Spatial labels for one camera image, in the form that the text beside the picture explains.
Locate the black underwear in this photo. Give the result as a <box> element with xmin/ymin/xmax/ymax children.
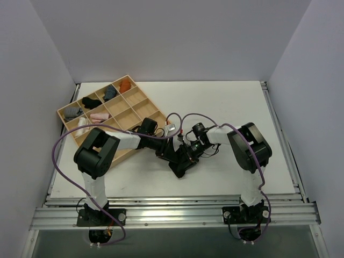
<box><xmin>168</xmin><ymin>148</ymin><xmax>199</xmax><ymax>178</ymax></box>

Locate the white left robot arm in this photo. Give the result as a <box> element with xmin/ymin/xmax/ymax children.
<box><xmin>74</xmin><ymin>118</ymin><xmax>177</xmax><ymax>225</ymax></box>

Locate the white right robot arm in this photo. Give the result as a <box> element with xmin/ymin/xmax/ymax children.
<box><xmin>173</xmin><ymin>123</ymin><xmax>272</xmax><ymax>222</ymax></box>

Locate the wooden compartment tray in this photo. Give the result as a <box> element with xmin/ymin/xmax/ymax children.
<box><xmin>58</xmin><ymin>75</ymin><xmax>170</xmax><ymax>173</ymax></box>

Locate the pink rolled sock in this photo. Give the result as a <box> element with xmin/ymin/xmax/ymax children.
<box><xmin>90</xmin><ymin>113</ymin><xmax>111</xmax><ymax>124</ymax></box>

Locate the orange rolled sock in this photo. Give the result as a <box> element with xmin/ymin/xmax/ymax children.
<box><xmin>119</xmin><ymin>78</ymin><xmax>131</xmax><ymax>94</ymax></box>

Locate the dark grey rolled sock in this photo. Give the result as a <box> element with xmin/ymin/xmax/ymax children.
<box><xmin>103</xmin><ymin>85</ymin><xmax>117</xmax><ymax>102</ymax></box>

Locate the white rolled sock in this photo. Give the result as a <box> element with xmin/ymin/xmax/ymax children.
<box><xmin>74</xmin><ymin>117</ymin><xmax>91</xmax><ymax>137</ymax></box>

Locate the black rolled sock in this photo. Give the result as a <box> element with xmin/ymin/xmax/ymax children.
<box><xmin>82</xmin><ymin>97</ymin><xmax>102</xmax><ymax>110</ymax></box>

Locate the grey striped rolled sock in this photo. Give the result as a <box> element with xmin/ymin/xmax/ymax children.
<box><xmin>63</xmin><ymin>106</ymin><xmax>83</xmax><ymax>121</ymax></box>

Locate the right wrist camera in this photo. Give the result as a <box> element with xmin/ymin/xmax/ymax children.
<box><xmin>177</xmin><ymin>123</ymin><xmax>213</xmax><ymax>142</ymax></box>

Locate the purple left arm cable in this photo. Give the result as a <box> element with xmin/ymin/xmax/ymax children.
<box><xmin>51</xmin><ymin>112</ymin><xmax>183</xmax><ymax>245</ymax></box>

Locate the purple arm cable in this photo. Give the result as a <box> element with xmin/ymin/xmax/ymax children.
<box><xmin>51</xmin><ymin>112</ymin><xmax>183</xmax><ymax>245</ymax></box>
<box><xmin>178</xmin><ymin>112</ymin><xmax>272</xmax><ymax>244</ymax></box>

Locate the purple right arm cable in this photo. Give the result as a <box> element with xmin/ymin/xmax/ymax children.
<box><xmin>178</xmin><ymin>112</ymin><xmax>272</xmax><ymax>244</ymax></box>

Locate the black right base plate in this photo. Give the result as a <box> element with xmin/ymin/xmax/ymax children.
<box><xmin>221</xmin><ymin>205</ymin><xmax>271</xmax><ymax>224</ymax></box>

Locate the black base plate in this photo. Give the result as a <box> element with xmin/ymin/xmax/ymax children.
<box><xmin>76</xmin><ymin>208</ymin><xmax>127</xmax><ymax>227</ymax></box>
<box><xmin>221</xmin><ymin>205</ymin><xmax>271</xmax><ymax>224</ymax></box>

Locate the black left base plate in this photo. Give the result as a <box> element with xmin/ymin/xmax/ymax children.
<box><xmin>76</xmin><ymin>208</ymin><xmax>127</xmax><ymax>227</ymax></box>

